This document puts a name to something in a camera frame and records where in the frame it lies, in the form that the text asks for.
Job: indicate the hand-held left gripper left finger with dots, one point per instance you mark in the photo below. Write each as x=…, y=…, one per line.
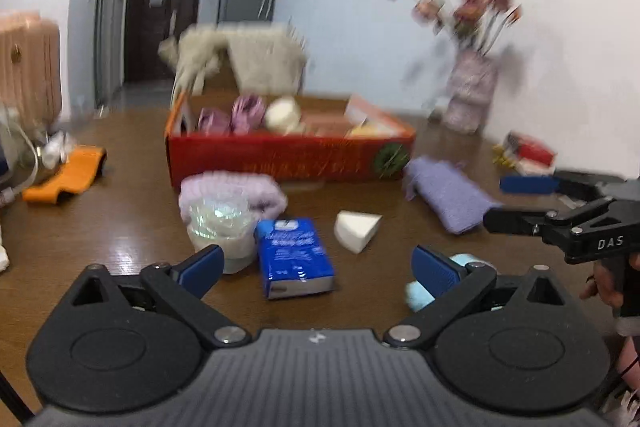
x=202, y=266

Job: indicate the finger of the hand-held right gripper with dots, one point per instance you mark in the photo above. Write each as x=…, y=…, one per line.
x=525, y=185
x=510, y=221

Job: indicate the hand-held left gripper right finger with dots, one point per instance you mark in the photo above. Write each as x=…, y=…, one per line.
x=435, y=273

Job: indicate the light blue plush toy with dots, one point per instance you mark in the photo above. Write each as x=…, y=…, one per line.
x=417, y=299

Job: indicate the clear plastic cup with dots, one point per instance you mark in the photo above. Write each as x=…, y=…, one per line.
x=220, y=232

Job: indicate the purple knitted cloth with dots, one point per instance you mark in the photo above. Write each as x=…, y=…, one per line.
x=450, y=194

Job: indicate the pink fluffy towel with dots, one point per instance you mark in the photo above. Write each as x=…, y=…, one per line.
x=230, y=187

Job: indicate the white wedge sponge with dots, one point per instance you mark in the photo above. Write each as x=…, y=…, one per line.
x=356, y=231

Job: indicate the blue tissue pack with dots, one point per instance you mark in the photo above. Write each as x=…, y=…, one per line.
x=292, y=257

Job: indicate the red cardboard box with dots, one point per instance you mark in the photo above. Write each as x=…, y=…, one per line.
x=280, y=159

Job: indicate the round cream sponge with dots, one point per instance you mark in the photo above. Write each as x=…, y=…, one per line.
x=282, y=114

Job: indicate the person's right forearm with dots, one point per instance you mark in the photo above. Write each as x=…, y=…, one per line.
x=631, y=362

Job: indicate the person's right hand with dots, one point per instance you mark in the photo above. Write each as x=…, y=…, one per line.
x=602, y=287

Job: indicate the red rectangular box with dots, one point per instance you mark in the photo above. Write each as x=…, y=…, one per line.
x=532, y=150

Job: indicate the small yellow berries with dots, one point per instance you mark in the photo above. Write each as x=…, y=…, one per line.
x=502, y=157

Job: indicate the pink textured vase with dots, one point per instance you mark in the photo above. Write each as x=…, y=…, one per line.
x=470, y=92

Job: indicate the orange case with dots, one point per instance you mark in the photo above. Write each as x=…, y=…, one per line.
x=70, y=174

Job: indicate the brown chair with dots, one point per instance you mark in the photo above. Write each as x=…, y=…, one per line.
x=222, y=74

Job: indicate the small crumpled white tissue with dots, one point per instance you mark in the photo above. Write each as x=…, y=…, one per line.
x=3, y=259

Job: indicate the beige jacket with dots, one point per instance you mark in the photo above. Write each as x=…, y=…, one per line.
x=255, y=54

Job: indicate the dark brown entrance door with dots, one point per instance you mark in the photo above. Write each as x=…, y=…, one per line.
x=165, y=22

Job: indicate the pink hard-shell suitcase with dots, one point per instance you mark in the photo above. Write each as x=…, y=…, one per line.
x=27, y=62

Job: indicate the dark side door frame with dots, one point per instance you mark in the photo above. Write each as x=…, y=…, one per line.
x=107, y=27

